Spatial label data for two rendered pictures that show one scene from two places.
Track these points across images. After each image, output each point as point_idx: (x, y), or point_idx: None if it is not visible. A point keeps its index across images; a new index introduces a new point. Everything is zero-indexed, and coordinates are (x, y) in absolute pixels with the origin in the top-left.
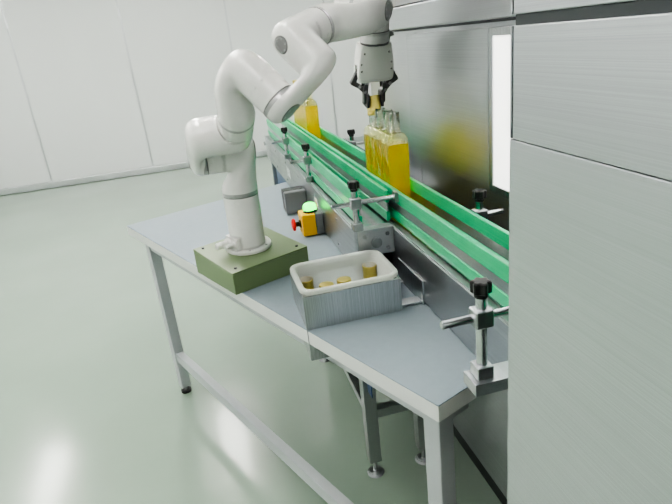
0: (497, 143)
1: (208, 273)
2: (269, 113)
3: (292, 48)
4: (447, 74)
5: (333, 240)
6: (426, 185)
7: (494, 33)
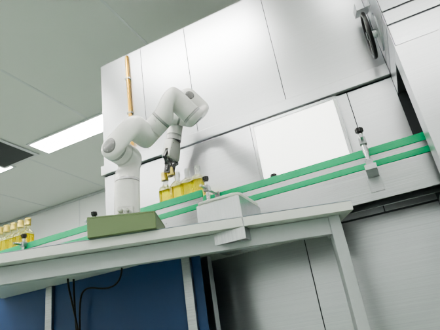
0: (264, 165)
1: (110, 229)
2: (195, 114)
3: (196, 97)
4: (216, 154)
5: None
6: None
7: (255, 125)
